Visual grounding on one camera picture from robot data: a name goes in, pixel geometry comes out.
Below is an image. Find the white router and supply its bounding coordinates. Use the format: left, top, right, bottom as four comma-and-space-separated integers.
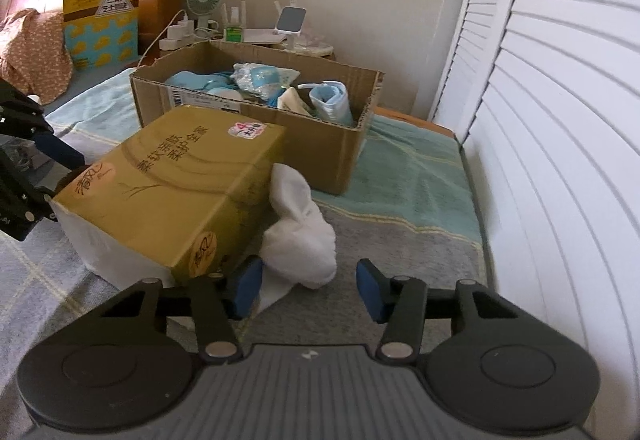
220, 0, 297, 46

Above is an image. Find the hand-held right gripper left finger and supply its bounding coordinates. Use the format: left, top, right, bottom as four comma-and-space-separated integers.
100, 259, 264, 366

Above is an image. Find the white power strip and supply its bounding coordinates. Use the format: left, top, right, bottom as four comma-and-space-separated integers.
159, 29, 211, 52

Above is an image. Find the yellow blue package bag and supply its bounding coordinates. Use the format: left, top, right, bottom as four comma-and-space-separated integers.
62, 0, 142, 71

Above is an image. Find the brown floral cloth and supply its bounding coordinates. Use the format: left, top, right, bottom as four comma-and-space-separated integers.
0, 9, 76, 106

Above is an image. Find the blue face mask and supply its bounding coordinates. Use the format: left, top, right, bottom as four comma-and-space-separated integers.
299, 81, 357, 127

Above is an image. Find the blue white plush toy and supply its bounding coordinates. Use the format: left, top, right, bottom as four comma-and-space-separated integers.
164, 70, 233, 92

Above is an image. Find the brown cardboard box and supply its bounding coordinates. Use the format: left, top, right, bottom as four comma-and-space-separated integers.
130, 40, 386, 196

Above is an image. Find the green spray bottle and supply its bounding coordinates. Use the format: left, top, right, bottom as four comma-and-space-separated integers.
225, 4, 244, 42

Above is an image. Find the cream cloth scarf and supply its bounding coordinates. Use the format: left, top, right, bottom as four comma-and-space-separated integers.
277, 87, 317, 117

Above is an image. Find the white louvered closet door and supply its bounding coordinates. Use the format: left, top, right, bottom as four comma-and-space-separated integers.
460, 0, 640, 361
430, 0, 531, 141

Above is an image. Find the white tray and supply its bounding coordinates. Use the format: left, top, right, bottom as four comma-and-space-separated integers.
295, 39, 336, 57

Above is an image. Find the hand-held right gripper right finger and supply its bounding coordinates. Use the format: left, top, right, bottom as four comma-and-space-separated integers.
356, 259, 521, 365

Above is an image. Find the white cloth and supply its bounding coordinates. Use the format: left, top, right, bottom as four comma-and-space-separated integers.
260, 164, 337, 291

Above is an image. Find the white cable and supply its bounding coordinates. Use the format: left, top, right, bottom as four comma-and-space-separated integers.
139, 10, 188, 67

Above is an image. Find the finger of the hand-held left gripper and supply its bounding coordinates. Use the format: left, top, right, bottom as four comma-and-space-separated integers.
0, 155, 61, 242
0, 79, 86, 171

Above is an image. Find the glittery blue pouch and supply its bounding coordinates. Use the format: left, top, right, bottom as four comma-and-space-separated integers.
232, 62, 301, 102

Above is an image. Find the wooden bed frame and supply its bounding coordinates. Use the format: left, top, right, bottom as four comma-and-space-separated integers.
375, 107, 456, 137

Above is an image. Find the white charger plug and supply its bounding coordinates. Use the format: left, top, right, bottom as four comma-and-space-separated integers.
167, 19, 194, 41

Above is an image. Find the gold tissue pack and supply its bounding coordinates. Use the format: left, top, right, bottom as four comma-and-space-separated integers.
50, 105, 288, 312

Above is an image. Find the phone on white stand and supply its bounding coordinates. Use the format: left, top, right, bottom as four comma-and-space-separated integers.
276, 6, 308, 47

